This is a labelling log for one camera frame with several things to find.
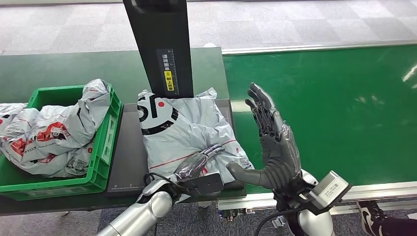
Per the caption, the grey plastic courier package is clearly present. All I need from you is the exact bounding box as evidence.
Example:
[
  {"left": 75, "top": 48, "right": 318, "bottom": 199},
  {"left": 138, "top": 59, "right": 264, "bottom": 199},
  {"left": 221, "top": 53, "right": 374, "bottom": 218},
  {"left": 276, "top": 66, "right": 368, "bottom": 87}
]
[
  {"left": 30, "top": 79, "right": 112, "bottom": 150},
  {"left": 137, "top": 87, "right": 255, "bottom": 184},
  {"left": 0, "top": 102, "right": 29, "bottom": 130},
  {"left": 0, "top": 107, "right": 95, "bottom": 178}
]

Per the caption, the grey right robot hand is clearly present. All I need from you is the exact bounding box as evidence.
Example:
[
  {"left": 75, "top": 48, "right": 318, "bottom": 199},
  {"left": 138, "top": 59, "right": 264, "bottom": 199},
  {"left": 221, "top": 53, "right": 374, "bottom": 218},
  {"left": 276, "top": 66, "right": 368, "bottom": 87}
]
[{"left": 226, "top": 82, "right": 302, "bottom": 189}]

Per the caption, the green plastic basket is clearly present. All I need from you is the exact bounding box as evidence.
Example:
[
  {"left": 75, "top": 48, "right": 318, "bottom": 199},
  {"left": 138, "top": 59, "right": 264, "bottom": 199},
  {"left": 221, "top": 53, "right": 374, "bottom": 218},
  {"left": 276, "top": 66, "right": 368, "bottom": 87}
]
[{"left": 0, "top": 83, "right": 124, "bottom": 201}]

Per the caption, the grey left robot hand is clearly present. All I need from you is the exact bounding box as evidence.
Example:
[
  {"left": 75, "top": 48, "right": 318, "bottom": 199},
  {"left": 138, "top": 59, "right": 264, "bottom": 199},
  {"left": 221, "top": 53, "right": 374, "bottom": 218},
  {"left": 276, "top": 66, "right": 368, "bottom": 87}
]
[{"left": 174, "top": 144, "right": 226, "bottom": 182}]

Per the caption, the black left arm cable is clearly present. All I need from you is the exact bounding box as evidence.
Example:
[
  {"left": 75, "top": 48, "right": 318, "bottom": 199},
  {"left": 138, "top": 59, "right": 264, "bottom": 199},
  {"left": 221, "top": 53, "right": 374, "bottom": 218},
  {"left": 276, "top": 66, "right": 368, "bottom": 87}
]
[{"left": 143, "top": 172, "right": 184, "bottom": 196}]

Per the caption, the black weighing device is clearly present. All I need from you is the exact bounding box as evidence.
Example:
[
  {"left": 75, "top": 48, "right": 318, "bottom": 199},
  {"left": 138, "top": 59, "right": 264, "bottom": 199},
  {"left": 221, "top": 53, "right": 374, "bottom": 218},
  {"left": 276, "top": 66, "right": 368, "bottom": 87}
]
[{"left": 104, "top": 0, "right": 247, "bottom": 199}]

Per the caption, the person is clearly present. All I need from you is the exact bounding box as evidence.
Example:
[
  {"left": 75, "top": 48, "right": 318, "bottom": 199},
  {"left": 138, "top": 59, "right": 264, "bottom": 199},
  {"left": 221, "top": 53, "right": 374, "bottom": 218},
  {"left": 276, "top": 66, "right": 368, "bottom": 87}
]
[{"left": 356, "top": 200, "right": 417, "bottom": 236}]

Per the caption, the green conveyor belt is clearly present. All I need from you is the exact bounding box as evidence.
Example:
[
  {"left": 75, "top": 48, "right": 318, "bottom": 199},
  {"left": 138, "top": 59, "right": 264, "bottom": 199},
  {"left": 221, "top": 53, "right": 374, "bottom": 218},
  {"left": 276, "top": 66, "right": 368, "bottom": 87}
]
[{"left": 222, "top": 44, "right": 417, "bottom": 195}]

